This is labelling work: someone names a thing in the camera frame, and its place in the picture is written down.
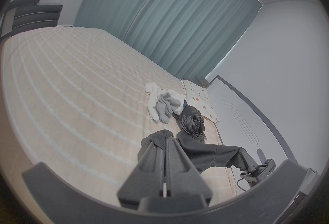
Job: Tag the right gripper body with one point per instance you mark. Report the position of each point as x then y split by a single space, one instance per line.
264 169

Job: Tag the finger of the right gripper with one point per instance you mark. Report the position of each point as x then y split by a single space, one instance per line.
261 155
248 161

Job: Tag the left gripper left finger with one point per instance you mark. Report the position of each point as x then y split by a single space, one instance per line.
141 187

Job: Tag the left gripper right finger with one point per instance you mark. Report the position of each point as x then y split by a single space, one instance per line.
187 187

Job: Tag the black T-shirt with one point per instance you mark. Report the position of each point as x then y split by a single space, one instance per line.
203 153

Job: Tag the pile of clothes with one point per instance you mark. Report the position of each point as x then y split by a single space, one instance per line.
164 104

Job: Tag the bed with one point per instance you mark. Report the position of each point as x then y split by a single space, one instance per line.
77 89

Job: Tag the black garment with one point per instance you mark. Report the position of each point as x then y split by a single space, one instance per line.
191 120

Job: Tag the white printed pillow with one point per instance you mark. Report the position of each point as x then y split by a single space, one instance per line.
198 97

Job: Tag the grey bedside table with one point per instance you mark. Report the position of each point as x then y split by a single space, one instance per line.
201 81

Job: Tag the black chest of drawers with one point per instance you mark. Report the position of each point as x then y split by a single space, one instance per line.
36 14

